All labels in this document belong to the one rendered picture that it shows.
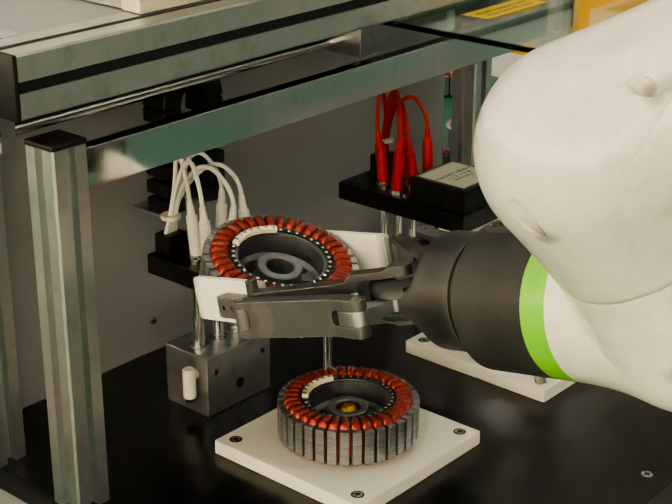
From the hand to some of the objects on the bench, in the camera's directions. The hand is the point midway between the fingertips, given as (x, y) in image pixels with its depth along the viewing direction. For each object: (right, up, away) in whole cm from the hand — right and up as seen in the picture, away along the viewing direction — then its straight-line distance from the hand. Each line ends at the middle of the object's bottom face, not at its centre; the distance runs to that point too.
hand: (281, 273), depth 104 cm
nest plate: (+21, -7, +29) cm, 37 cm away
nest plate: (+5, -14, +12) cm, 19 cm away
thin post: (+3, -11, +21) cm, 24 cm away
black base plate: (+12, -12, +23) cm, 28 cm away
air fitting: (-8, -11, +17) cm, 22 cm away
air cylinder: (-6, -11, +21) cm, 24 cm away
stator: (+5, -13, +12) cm, 18 cm away
